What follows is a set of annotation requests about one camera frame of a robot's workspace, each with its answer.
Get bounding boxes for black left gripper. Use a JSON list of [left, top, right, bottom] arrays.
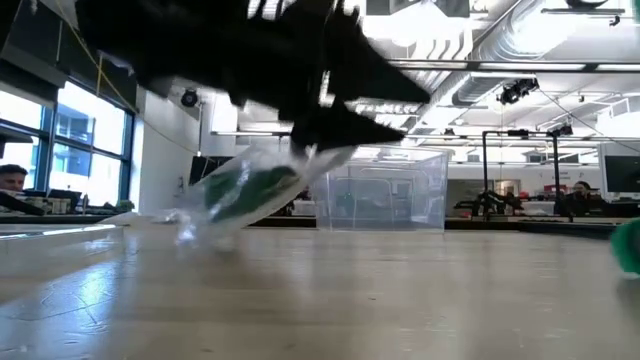
[[74, 0, 406, 152]]

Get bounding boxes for clear plastic bag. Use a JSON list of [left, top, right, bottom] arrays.
[[172, 142, 359, 246], [99, 209, 181, 227]]

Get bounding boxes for teal green ribbed bandage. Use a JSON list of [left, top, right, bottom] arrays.
[[610, 218, 640, 275]]

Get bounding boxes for dark ceiling box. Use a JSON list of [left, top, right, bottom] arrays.
[[434, 0, 471, 19], [366, 0, 401, 16]]

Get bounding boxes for clear plastic container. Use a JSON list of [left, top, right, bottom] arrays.
[[313, 146, 450, 232]]

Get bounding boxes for black monitor on stand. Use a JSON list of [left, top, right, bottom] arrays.
[[187, 154, 236, 187]]

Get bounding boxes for long LED light bar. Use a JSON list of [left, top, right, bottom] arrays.
[[388, 58, 640, 75]]

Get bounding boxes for black distant robot arms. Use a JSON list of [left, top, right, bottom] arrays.
[[454, 188, 524, 219]]

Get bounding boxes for black ceiling track fixture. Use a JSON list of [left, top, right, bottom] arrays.
[[540, 0, 626, 27]]

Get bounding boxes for black distant table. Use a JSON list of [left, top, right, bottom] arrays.
[[444, 214, 619, 240]]

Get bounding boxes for person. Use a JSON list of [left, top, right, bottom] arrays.
[[559, 179, 601, 217], [0, 163, 46, 217]]

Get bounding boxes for large blue-framed window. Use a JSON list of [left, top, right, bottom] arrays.
[[0, 79, 135, 204]]

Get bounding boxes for white ceiling unit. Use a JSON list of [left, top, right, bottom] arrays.
[[597, 94, 640, 139]]

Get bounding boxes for black computer monitor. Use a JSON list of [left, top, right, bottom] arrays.
[[603, 154, 640, 194]]

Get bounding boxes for dark bench with equipment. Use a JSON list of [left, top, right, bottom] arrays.
[[0, 187, 136, 225]]

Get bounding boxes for black overhead camera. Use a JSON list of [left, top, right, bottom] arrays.
[[497, 76, 541, 107]]

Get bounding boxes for silver ventilation duct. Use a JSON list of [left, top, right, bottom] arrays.
[[452, 0, 569, 107]]

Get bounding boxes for yellow hanging cable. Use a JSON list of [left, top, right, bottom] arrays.
[[54, 0, 139, 114]]

